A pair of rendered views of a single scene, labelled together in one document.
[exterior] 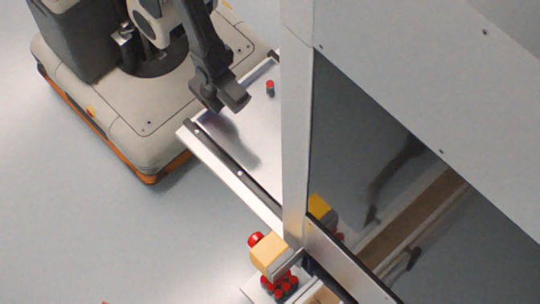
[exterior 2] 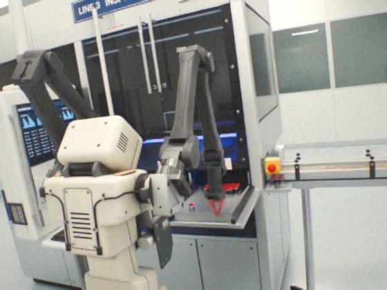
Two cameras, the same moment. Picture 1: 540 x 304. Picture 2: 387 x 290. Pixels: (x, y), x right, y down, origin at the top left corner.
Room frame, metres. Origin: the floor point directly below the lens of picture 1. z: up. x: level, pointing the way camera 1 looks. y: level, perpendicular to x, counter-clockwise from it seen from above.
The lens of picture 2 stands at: (1.60, 1.22, 1.44)
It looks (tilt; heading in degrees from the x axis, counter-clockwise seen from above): 10 degrees down; 245
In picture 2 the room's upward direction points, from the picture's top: 8 degrees counter-clockwise
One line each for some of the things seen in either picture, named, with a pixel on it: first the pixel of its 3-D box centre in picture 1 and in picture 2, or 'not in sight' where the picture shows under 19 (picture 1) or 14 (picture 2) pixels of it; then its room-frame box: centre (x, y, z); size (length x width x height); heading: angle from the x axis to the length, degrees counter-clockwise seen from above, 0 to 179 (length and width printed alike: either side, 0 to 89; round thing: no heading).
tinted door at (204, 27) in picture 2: not in sight; (196, 71); (0.83, -0.23, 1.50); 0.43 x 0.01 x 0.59; 131
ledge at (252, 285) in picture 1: (280, 290); (279, 186); (0.55, -0.01, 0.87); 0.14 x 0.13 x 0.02; 41
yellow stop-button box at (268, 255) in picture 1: (272, 256); (273, 165); (0.60, 0.01, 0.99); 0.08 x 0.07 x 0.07; 41
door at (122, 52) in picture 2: not in sight; (122, 83); (1.12, -0.57, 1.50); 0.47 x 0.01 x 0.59; 131
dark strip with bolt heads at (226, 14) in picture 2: not in sight; (235, 88); (0.71, -0.08, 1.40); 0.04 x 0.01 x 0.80; 131
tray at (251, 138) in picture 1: (280, 134); (214, 201); (0.94, -0.02, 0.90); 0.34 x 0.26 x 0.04; 41
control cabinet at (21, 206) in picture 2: not in sight; (44, 154); (1.61, -0.64, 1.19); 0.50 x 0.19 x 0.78; 40
